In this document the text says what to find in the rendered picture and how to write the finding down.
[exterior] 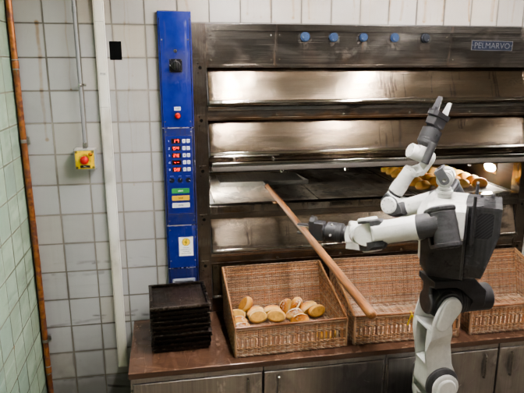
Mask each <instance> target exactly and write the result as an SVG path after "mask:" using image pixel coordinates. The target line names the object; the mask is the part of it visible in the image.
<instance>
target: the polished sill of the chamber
mask: <svg viewBox="0 0 524 393"><path fill-rule="evenodd" d="M492 193H495V196H496V197H502V200H514V199H518V195H519V193H517V192H515V191H513V190H506V191H489V192H479V195H481V194H483V195H484V196H491V194H492ZM403 196H404V197H406V198H409V197H414V196H416V195H403ZM381 199H382V196H367V197H350V198H331V199H314V200H283V201H284V202H285V204H286V205H287V206H288V207H289V208H290V210H303V209H319V208H336V207H368V206H380V205H381ZM254 211H283V209H282V208H281V207H280V205H279V204H278V203H277V201H262V202H244V203H226V204H210V214H221V213H238V212H254Z"/></svg>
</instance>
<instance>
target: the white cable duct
mask: <svg viewBox="0 0 524 393"><path fill-rule="evenodd" d="M92 6H93V16H94V37H95V48H96V59H97V80H98V91H99V101H100V113H101V134H102V144H103V155H104V177H105V187H106V198H107V209H108V230H109V241H110V252H111V263H112V284H113V295H114V306H115V326H116V338H117V349H118V359H119V367H124V366H128V358H127V346H126V323H125V312H124V300H123V288H122V266H121V254H120V242H119V220H118V208H117V196H116V185H115V162H114V151H113V139H112V117H111V105H110V93H109V82H108V60H107V48H106V36H105V24H104V2H103V0H92Z"/></svg>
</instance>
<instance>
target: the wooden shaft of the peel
mask: <svg viewBox="0 0 524 393"><path fill-rule="evenodd" d="M265 187H266V189H267V190H268V192H269V193H270V194H271V195H272V196H273V197H274V199H275V200H276V201H277V203H278V204H279V205H280V207H281V208H282V209H283V211H284V212H285V213H286V214H287V215H288V216H289V218H290V219H291V220H292V222H293V223H294V225H295V226H296V227H297V228H298V230H299V231H300V232H301V233H302V234H303V236H304V237H305V238H306V240H307V241H308V243H309V244H310V245H311V246H312V247H313V248H314V250H315V251H316V252H317V254H318V255H319V256H320V258H321V259H322V260H323V262H325V264H326V265H327V266H328V268H329V269H330V270H331V272H332V273H333V274H334V276H335V277H336V278H337V279H338V280H339V281H340V283H341V284H342V286H343V287H344V288H345V290H346V291H347V292H348V294H349V295H350V296H351V297H352V298H353V299H354V301H355V302H356V304H357V305H358V306H359V308H360V309H361V310H362V311H363V312H364V313H365V315H366V316H367V317H368V318H369V319H371V320H373V319H375V318H376V317H377V313H376V311H375V310H374V308H373V307H372V306H371V305H370V304H369V303H368V302H367V301H366V299H365V298H364V297H363V296H362V294H361V293H360V292H359V291H358V289H357V288H356V287H355V286H354V284H353V283H351V281H350V280H349V279H348V278H347V277H346V276H345V274H344V273H343V272H342V270H341V269H340V268H339V267H338V265H337V264H336V263H335V262H334V261H333V260H332V259H331V258H330V256H329V255H328V254H327V253H326V251H325V250H324V249H323V248H322V246H321V245H320V244H319V243H318V242H317V240H316V239H315V238H314V237H313V236H312V235H311V234H310V232H309V231H308V230H307V229H306V227H304V226H299V225H297V223H299V222H301V221H300V220H299V219H298V218H297V217H296V216H295V215H294V213H293V212H292V211H291V210H290V208H289V207H288V206H287V205H286V204H285V202H284V201H283V200H282V199H281V197H280V196H279V195H278V194H277V193H276V192H275V191H274V189H273V188H272V187H271V186H270V184H266V185H265ZM301 223H302V222H301Z"/></svg>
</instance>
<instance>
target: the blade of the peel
mask: <svg viewBox="0 0 524 393"><path fill-rule="evenodd" d="M216 178H217V180H218V183H219V185H220V187H237V186H262V185H263V180H267V181H268V182H269V183H270V184H271V186H277V185H298V184H308V179H306V178H304V177H302V176H301V175H298V174H297V173H295V172H282V173H259V174H235V175H216Z"/></svg>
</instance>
